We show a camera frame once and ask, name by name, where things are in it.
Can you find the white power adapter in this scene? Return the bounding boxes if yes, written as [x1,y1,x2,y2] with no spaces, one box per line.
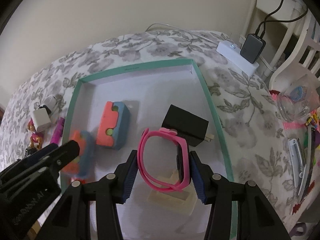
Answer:
[31,106,52,132]

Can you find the dark grey power bank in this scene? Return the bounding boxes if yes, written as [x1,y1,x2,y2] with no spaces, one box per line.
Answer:
[240,34,266,63]

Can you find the floral grey white bedspread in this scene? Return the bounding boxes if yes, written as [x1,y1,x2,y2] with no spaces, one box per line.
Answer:
[1,30,301,230]

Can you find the beige plastic bracket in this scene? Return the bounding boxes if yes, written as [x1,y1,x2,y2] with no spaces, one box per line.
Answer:
[147,182,197,216]

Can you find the teal shallow cardboard tray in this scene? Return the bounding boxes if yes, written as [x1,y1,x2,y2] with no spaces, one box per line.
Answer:
[62,59,233,239]

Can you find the white shelf unit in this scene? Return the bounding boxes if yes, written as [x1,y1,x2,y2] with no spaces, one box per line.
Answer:
[239,0,306,68]

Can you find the pink brown puppy figurine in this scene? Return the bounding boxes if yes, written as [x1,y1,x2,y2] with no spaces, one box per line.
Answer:
[27,119,44,150]

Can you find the black power adapter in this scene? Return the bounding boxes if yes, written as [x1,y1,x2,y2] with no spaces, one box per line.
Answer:
[162,105,215,147]

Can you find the white wooden chair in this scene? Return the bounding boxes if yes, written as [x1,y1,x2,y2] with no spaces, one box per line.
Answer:
[268,12,319,92]

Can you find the clear plastic bag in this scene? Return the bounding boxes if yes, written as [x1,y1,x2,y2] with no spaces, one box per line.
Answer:
[277,74,319,122]

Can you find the black cable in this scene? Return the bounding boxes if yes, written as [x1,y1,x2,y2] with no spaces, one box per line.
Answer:
[254,0,309,40]

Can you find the orange blue toy block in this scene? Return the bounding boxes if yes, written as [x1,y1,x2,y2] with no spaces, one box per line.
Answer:
[62,130,95,180]
[96,101,130,150]

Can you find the white box device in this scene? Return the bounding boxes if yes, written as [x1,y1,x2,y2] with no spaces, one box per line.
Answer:
[216,40,259,77]

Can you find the black silver cylinder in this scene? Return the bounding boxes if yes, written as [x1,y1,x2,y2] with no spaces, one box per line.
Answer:
[25,146,37,157]

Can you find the purple rectangular bar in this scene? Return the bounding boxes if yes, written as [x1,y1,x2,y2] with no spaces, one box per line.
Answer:
[50,118,65,144]

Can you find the pink smart watch band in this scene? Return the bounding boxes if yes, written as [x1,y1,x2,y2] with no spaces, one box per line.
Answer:
[135,128,190,193]

